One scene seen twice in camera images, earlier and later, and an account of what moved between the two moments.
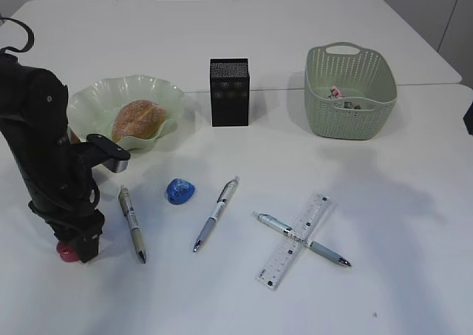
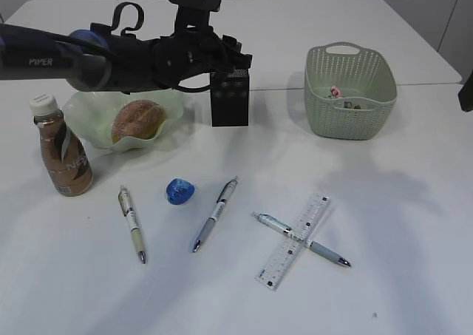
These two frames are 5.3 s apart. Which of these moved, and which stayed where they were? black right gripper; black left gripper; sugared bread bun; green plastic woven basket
Moved: black right gripper; black left gripper
Stayed: green plastic woven basket; sugared bread bun
